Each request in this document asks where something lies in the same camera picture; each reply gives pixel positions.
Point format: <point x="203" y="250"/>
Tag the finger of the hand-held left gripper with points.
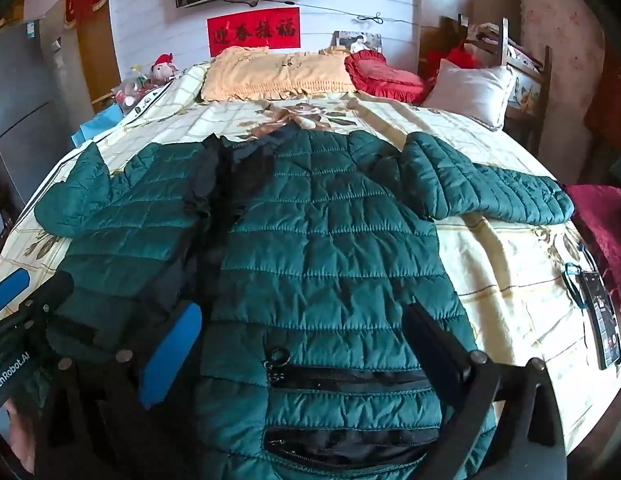
<point x="53" y="287"/>
<point x="10" y="285"/>

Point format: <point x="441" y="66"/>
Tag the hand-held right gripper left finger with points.
<point x="170" y="355"/>

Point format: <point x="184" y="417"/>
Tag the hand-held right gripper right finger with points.
<point x="438" y="347"/>

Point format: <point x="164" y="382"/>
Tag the green quilted puffer jacket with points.
<point x="330" y="240"/>

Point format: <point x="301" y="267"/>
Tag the floral checked bedsheet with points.
<point x="505" y="280"/>

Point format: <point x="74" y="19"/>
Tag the blue bag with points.
<point x="100" y="122"/>

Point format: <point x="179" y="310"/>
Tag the grey refrigerator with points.
<point x="23" y="105"/>

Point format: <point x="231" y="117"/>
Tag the maroon blanket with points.
<point x="603" y="225"/>

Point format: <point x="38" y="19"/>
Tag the wooden door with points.
<point x="98" y="55"/>

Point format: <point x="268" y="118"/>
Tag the plush toy with red hat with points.
<point x="163" y="67"/>

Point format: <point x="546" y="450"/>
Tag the white pillow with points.
<point x="470" y="92"/>

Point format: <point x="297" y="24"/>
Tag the wooden chair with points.
<point x="533" y="95"/>

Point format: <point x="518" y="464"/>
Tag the red heart cushion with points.
<point x="385" y="77"/>

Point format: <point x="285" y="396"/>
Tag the red cloth on chair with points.
<point x="455" y="57"/>

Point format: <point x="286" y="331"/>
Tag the yellow frilled pillow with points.
<point x="275" y="72"/>

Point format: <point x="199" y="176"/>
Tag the framed photo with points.
<point x="355" y="40"/>

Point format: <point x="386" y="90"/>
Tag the red wall banner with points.
<point x="253" y="32"/>

